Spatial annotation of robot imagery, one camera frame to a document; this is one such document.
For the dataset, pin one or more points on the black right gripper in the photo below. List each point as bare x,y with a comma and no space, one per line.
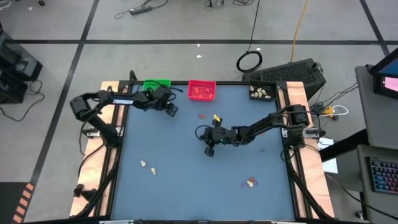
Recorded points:
219,134

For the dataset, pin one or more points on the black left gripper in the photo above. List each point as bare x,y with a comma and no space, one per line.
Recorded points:
162,95

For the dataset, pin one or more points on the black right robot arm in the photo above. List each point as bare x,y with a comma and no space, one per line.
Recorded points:
264,123

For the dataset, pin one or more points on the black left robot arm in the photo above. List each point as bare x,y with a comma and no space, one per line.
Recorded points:
122,101

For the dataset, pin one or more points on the green plastic basket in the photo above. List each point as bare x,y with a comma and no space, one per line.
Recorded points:
157,83

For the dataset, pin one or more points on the red plastic basket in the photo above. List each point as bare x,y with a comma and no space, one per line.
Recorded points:
202,85

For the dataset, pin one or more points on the black plastic basket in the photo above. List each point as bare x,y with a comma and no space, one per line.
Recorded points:
271,87

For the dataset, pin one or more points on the wooden side board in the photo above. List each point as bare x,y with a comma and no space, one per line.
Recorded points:
295,93
93,161

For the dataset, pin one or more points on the black power strip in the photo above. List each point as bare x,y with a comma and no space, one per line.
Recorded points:
140,10

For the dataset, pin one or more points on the silver table clamp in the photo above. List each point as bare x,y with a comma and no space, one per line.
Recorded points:
116,222
284,222

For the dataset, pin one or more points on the white paper sheet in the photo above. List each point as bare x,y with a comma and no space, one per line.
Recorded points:
330,165

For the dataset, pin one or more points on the black desk bar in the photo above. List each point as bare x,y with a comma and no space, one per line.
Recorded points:
342,144

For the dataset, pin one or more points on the black floor equipment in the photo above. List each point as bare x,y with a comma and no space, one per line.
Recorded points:
15,62

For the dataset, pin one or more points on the grey desk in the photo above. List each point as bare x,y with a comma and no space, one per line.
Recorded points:
376,124
382,205

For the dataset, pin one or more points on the computer mouse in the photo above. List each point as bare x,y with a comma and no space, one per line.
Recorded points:
360,214

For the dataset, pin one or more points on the small black floor object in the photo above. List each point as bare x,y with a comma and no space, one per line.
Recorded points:
41,2

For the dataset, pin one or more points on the backlit keyboard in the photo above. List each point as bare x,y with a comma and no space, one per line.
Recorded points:
384,175

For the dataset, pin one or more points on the desk monitor with lit screen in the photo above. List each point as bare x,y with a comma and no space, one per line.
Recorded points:
388,77

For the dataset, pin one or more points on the black orange striped mat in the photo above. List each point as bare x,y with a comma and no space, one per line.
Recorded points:
9,202

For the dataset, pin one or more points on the black table frame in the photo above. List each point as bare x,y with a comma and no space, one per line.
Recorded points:
233,83

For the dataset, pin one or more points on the grey mounting bracket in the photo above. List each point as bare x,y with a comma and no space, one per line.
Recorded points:
91,132
284,132

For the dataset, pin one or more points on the grey metal bracket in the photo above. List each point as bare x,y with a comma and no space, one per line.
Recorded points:
311,132

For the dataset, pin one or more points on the black bracket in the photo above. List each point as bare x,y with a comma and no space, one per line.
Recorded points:
84,191

